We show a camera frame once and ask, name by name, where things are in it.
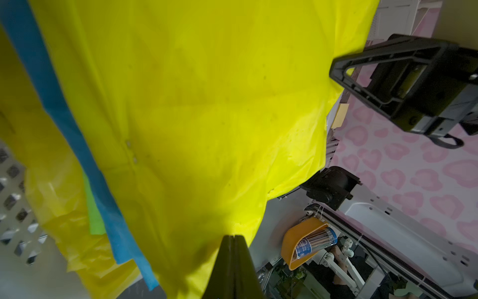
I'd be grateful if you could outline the white perforated plastic basket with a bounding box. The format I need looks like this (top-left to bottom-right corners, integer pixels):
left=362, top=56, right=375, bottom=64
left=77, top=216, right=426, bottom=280
left=1, top=143, right=89, bottom=299

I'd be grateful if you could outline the green raincoat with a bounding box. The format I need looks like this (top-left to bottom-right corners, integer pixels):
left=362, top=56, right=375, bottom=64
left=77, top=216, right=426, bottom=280
left=83, top=173, right=106, bottom=235

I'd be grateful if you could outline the blue raincoat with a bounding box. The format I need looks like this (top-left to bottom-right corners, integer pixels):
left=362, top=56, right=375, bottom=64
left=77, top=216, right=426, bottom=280
left=1, top=1, right=159, bottom=290

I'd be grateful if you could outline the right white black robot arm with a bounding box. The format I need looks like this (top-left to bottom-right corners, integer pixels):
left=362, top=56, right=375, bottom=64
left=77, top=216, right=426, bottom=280
left=303, top=34, right=478, bottom=299

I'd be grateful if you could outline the lime yellow raincoat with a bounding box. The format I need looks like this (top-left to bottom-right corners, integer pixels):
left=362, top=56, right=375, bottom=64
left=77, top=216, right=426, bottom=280
left=30, top=1, right=378, bottom=299

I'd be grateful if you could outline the white desktop file organizer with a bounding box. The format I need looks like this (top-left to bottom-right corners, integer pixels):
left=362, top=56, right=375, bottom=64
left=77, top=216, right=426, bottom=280
left=367, top=0, right=443, bottom=41

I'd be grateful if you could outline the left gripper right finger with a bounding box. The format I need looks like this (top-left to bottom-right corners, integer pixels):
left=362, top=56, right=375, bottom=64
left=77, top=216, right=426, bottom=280
left=234, top=235, right=264, bottom=299

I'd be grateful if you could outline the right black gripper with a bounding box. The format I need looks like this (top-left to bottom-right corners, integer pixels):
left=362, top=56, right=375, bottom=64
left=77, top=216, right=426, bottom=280
left=329, top=34, right=478, bottom=137

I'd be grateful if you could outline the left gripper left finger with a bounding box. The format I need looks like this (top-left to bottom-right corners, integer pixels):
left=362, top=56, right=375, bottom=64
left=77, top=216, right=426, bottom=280
left=203, top=235, right=234, bottom=299

